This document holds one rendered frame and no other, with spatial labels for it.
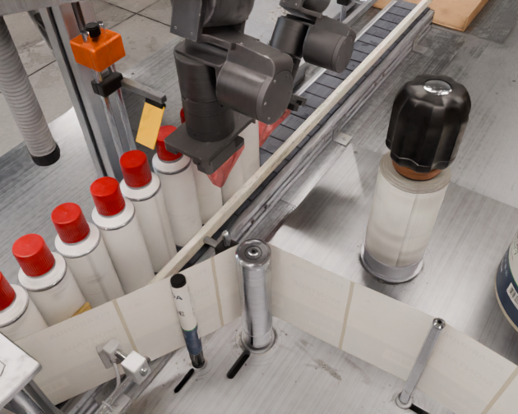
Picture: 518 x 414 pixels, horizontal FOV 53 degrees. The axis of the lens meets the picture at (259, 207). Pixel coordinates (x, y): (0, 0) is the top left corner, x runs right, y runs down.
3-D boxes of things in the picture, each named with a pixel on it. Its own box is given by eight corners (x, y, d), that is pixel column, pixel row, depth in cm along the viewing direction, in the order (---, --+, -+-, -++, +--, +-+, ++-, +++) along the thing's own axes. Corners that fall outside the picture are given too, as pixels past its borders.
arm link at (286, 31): (289, 16, 85) (274, 6, 80) (326, 26, 82) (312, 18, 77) (275, 57, 87) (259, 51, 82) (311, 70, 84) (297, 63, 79)
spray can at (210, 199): (205, 232, 81) (189, 128, 65) (184, 214, 83) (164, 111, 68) (230, 213, 83) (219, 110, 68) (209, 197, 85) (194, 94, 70)
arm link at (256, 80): (229, -26, 56) (175, -27, 49) (321, 2, 51) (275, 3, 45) (213, 82, 62) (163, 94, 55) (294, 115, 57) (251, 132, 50)
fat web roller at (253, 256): (262, 361, 66) (258, 276, 52) (233, 342, 68) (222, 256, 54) (281, 333, 69) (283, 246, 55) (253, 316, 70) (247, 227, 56)
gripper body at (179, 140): (257, 125, 65) (255, 74, 59) (206, 172, 59) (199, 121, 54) (216, 108, 67) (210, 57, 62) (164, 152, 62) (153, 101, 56)
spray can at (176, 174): (191, 254, 78) (171, 151, 63) (163, 241, 80) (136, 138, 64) (210, 230, 81) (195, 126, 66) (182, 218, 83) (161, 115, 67)
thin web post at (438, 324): (407, 412, 61) (446, 335, 47) (391, 403, 62) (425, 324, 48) (413, 399, 62) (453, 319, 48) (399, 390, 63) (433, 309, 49)
